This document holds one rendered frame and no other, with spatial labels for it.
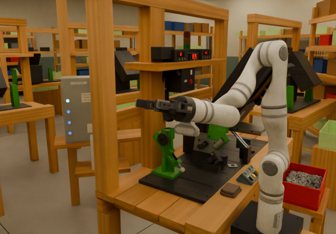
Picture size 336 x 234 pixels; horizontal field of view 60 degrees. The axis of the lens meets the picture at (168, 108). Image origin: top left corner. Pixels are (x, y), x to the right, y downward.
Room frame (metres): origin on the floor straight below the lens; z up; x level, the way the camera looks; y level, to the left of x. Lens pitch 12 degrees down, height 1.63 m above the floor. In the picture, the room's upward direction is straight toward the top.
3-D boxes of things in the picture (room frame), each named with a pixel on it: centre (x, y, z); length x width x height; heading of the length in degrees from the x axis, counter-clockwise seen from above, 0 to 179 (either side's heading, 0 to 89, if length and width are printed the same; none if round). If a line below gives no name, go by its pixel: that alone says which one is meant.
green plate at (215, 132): (1.76, -0.33, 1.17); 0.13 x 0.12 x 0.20; 146
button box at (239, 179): (1.53, -0.46, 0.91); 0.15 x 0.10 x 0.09; 146
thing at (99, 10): (2.02, -0.07, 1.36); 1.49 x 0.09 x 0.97; 146
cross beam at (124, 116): (2.06, -0.01, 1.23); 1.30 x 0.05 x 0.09; 146
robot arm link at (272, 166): (1.06, -0.41, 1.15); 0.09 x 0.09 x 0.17; 50
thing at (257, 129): (1.86, -0.44, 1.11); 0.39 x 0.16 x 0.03; 56
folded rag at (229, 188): (1.37, -0.32, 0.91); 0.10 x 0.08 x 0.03; 144
